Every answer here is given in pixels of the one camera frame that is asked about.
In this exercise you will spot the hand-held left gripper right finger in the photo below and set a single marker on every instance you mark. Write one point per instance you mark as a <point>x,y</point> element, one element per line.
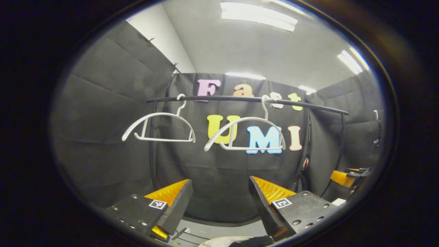
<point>262,206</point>

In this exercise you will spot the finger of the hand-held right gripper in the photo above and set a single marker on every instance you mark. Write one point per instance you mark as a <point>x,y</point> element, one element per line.
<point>341,178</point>

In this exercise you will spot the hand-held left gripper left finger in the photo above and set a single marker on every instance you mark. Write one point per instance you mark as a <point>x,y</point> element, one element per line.
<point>178,206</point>

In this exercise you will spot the black knit garment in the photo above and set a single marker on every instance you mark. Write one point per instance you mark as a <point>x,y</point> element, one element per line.
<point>250,242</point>

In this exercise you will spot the beige laundry hamper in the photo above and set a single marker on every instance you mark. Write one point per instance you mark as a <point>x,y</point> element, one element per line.
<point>216,243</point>

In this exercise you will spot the white plastic hanger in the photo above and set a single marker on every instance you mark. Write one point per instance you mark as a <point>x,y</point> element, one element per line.
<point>161,140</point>
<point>247,149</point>

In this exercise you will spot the black metal clothes rack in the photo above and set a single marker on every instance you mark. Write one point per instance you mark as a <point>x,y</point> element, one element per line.
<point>223,99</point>

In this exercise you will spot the white paper sheet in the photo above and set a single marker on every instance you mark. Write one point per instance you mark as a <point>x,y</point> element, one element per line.
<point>339,202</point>

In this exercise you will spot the ceiling light panel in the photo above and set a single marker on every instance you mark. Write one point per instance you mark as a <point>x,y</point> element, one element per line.
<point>353,61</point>
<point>259,16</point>
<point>245,75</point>
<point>307,90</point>

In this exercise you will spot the black backdrop cloth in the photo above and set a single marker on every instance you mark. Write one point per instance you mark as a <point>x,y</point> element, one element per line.
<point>103,120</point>

